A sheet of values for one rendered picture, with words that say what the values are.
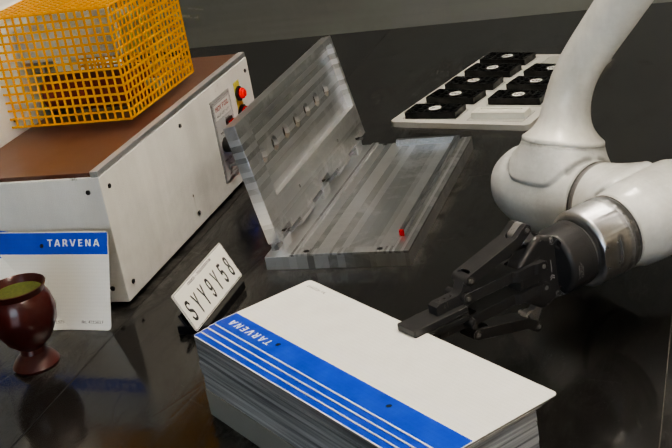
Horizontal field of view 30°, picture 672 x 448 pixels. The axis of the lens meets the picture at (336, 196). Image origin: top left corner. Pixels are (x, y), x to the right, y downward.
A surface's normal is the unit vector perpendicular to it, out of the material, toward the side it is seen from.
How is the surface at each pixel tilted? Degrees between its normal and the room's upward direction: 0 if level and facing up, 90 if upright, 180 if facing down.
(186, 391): 0
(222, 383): 90
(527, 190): 69
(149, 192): 90
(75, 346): 0
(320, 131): 79
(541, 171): 62
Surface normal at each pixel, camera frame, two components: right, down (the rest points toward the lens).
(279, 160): 0.90, -0.22
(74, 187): -0.29, 0.39
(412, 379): -0.17, -0.92
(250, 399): -0.80, 0.33
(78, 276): -0.39, 0.03
